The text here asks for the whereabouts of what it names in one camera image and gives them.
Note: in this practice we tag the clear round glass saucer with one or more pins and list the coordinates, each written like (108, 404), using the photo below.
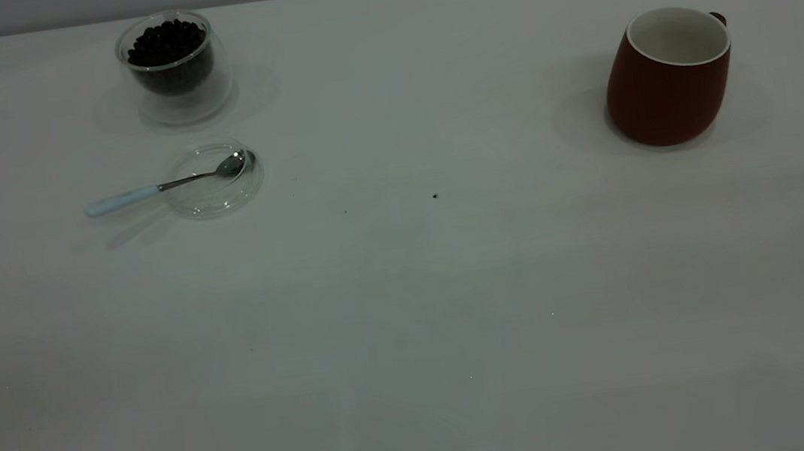
(217, 199)

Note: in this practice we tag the red ceramic mug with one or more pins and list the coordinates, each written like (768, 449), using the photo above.
(660, 98)

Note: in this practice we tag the dark coffee beans heap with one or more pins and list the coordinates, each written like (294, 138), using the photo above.
(166, 52)

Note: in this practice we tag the clear double-wall glass cup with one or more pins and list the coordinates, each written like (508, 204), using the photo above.
(186, 111)

